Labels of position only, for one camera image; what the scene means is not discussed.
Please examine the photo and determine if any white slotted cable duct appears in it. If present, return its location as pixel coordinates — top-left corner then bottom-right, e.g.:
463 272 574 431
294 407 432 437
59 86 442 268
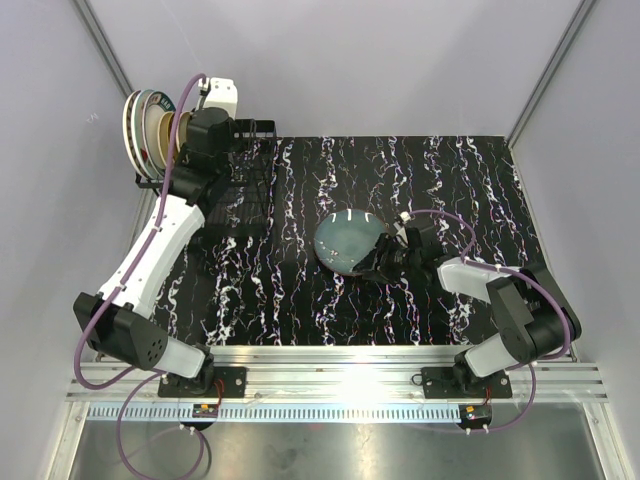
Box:
88 402 492 424

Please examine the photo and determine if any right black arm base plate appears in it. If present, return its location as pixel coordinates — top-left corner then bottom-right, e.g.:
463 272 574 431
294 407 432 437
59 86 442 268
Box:
417 366 513 399

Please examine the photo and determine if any black wire dish rack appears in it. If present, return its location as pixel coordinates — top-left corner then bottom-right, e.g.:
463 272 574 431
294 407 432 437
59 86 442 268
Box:
134 118 278 236

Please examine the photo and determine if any small cream floral plate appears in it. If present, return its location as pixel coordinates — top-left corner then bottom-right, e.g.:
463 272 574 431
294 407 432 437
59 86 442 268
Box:
157 112 174 167

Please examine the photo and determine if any black marble pattern mat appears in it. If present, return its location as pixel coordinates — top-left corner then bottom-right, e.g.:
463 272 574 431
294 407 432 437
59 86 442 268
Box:
151 136 543 346

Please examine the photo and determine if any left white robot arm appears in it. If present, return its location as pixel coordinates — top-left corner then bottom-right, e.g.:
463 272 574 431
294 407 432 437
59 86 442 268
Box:
73 107 241 397

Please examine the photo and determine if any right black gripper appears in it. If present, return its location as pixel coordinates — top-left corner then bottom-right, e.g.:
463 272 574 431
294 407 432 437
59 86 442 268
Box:
352 232 421 285

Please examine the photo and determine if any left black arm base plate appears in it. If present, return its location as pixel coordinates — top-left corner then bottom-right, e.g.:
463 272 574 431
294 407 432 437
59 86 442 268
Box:
158 366 248 399

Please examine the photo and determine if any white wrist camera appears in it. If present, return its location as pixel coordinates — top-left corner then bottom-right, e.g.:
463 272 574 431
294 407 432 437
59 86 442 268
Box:
394 212 412 236
196 77 238 119

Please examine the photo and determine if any right aluminium frame post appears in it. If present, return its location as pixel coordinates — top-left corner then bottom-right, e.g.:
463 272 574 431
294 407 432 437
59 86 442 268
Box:
506 0 599 149

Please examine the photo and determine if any left aluminium frame post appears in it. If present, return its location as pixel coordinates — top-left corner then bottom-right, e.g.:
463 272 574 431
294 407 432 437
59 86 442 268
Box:
70 0 134 98

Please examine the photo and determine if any white plate dark green rim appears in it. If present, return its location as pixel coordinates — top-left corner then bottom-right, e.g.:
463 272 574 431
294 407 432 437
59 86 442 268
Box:
141 90 175 178

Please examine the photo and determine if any aluminium mounting rail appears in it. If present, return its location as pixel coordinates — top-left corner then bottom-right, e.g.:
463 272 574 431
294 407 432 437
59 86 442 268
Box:
67 344 609 406

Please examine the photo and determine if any aluminium frame post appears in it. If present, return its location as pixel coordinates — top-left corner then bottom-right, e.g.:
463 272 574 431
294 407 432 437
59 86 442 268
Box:
506 0 599 149
70 0 134 98

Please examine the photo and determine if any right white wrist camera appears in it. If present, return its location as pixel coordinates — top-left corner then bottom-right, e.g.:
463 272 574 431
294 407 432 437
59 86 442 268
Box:
394 212 412 236

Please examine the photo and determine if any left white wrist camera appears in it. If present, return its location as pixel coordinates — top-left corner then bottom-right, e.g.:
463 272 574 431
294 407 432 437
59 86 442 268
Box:
196 77 238 119

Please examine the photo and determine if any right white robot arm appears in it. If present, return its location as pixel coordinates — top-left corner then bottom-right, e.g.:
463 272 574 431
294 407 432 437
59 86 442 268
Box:
349 228 582 397

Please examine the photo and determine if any white plate watermelon pattern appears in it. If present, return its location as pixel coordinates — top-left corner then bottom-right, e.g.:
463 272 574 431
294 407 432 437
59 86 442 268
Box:
130 89 153 179

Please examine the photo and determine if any yellow patterned small plate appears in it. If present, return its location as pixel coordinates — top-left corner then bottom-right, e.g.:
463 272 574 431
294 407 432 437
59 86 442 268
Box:
167 111 182 153

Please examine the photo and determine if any teal bottom plate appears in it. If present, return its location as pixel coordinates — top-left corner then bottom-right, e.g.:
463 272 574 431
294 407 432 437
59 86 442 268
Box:
313 208 388 276

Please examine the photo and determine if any cream plate dark floral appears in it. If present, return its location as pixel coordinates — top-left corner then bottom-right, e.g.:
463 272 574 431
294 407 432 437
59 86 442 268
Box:
176 111 192 148

